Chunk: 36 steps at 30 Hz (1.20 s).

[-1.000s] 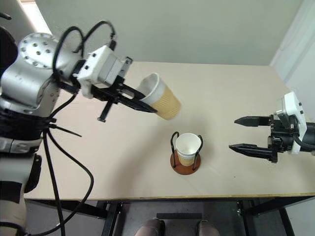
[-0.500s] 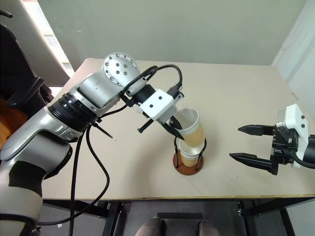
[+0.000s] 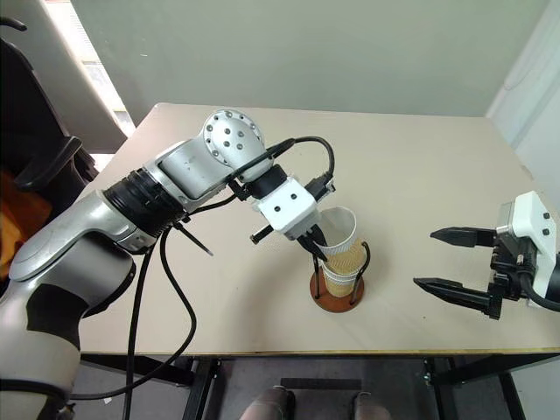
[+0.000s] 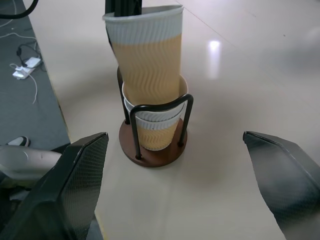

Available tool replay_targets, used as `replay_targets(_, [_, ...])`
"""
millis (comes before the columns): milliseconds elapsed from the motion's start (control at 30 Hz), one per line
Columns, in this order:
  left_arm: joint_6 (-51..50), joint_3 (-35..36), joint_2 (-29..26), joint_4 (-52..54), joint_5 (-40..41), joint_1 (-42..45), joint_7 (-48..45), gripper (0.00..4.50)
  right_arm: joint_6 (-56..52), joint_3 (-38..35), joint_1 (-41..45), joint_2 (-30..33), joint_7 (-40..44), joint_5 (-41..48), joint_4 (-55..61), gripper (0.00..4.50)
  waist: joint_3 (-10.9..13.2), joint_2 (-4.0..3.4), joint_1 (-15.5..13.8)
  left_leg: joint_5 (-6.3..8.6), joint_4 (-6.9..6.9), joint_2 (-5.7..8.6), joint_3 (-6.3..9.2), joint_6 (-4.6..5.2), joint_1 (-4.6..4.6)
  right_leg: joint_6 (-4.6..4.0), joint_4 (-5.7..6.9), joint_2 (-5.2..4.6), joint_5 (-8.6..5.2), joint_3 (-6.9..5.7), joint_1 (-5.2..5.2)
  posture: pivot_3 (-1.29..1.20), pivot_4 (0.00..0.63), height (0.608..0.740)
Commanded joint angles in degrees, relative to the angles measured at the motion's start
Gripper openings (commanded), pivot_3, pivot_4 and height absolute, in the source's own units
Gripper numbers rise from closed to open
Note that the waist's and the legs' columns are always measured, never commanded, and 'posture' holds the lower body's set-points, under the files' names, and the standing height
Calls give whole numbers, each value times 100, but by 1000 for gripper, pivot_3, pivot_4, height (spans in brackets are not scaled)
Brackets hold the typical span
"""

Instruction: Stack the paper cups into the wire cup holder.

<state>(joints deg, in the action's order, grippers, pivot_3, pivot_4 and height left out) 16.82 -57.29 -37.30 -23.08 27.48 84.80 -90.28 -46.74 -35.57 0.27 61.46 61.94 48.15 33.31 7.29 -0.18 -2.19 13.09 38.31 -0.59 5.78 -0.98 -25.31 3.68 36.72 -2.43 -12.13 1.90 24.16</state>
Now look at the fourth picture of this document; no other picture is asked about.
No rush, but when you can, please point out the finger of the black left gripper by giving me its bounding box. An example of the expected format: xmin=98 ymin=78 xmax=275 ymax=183
xmin=104 ymin=0 xmax=116 ymax=49
xmin=113 ymin=0 xmax=144 ymax=18

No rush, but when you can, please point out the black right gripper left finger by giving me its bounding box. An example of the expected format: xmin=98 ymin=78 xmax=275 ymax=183
xmin=0 ymin=131 xmax=110 ymax=240

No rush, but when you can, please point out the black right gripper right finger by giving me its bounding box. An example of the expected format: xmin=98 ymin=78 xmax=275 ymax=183
xmin=242 ymin=130 xmax=320 ymax=240

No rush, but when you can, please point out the orange white ribbed paper cup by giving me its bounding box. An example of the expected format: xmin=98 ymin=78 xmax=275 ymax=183
xmin=136 ymin=115 xmax=183 ymax=152
xmin=121 ymin=75 xmax=189 ymax=119
xmin=101 ymin=4 xmax=185 ymax=106

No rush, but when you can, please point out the silver robot body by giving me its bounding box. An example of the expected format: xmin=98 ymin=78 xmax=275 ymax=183
xmin=0 ymin=144 xmax=63 ymax=189

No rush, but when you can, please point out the white and black shoe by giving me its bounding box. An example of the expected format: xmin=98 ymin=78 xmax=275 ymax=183
xmin=4 ymin=135 xmax=31 ymax=148

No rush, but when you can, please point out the white power adapter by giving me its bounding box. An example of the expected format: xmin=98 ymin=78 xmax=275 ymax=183
xmin=24 ymin=56 xmax=42 ymax=69

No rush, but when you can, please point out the white power strip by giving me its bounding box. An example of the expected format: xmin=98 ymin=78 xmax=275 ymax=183
xmin=12 ymin=65 xmax=35 ymax=81

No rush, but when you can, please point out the thick black cable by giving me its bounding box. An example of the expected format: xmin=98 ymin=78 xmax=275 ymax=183
xmin=0 ymin=0 xmax=39 ymax=20

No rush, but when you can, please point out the black wire cup holder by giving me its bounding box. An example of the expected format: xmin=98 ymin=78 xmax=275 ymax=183
xmin=116 ymin=65 xmax=195 ymax=169

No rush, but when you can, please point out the thin white cable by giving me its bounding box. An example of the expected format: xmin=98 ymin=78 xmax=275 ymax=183
xmin=0 ymin=17 xmax=36 ymax=40
xmin=9 ymin=62 xmax=39 ymax=105

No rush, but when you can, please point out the thin black cable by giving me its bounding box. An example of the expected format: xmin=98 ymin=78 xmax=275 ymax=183
xmin=15 ymin=42 xmax=41 ymax=66

